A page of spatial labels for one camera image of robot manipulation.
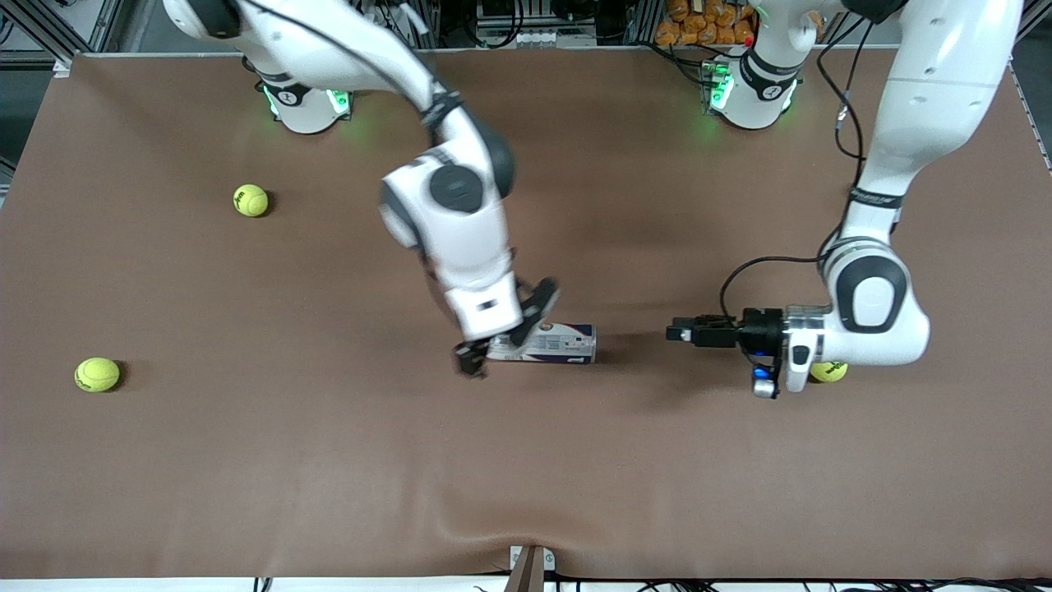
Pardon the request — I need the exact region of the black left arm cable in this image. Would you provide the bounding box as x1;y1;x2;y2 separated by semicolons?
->
720;12;880;323

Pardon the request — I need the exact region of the brown table cover mat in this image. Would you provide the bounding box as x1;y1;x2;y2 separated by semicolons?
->
0;48;1052;581

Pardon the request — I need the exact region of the white terminal block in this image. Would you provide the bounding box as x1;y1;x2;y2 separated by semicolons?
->
477;29;598;49

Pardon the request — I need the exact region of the orange objects pile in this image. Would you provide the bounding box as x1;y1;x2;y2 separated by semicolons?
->
655;0;761;47

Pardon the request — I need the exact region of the aluminium frame profile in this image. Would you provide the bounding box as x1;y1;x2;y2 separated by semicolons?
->
16;0;124;76

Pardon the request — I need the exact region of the white blue tennis ball can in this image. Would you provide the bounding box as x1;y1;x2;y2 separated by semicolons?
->
487;323;597;365

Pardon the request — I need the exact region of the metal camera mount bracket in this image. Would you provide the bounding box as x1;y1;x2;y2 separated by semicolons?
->
503;544;556;592

